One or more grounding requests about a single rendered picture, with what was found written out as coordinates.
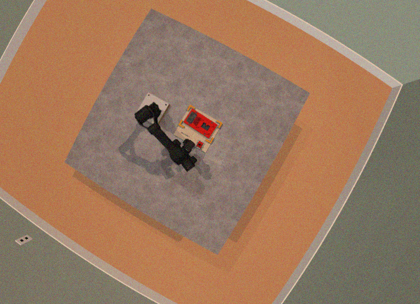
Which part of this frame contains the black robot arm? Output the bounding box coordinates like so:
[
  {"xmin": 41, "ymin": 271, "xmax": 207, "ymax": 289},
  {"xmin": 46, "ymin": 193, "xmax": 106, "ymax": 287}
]
[{"xmin": 135, "ymin": 102, "xmax": 195, "ymax": 172}]

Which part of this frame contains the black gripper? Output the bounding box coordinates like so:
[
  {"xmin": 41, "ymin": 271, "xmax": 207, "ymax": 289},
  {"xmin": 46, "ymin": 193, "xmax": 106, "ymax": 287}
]
[{"xmin": 173, "ymin": 139, "xmax": 197, "ymax": 163}]

